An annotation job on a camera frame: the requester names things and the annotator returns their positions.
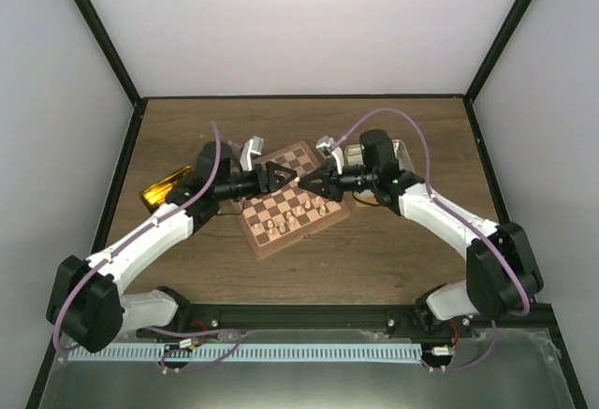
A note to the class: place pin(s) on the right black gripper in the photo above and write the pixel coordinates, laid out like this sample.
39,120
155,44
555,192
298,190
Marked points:
330,188

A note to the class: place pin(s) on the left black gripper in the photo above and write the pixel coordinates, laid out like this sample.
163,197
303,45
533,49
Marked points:
271,178

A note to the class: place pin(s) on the light wooden chess piece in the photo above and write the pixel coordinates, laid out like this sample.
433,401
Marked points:
290,219

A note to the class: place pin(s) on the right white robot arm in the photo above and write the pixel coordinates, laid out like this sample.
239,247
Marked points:
502,275

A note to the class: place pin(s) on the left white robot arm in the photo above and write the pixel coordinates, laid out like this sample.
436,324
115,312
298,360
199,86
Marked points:
88,302

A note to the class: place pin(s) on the cream tin with light pieces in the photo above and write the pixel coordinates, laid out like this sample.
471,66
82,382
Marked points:
353,157

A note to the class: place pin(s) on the gold tin with dark pieces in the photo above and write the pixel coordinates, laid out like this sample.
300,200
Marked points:
155,194

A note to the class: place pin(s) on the wooden chessboard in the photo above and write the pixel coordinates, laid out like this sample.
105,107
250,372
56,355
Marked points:
273,207

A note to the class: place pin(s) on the light blue slotted strip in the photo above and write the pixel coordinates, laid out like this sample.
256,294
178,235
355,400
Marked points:
258,352

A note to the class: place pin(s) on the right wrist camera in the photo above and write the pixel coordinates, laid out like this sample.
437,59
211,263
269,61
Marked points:
331,151

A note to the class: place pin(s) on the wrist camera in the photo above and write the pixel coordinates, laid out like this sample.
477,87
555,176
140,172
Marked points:
331,151
252,148

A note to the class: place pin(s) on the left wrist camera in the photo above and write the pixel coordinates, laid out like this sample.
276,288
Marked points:
252,148

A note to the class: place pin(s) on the black mounting rail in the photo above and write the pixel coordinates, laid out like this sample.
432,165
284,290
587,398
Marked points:
299,317

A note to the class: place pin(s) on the black enclosure frame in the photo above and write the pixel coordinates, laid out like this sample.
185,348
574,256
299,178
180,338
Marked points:
542,315

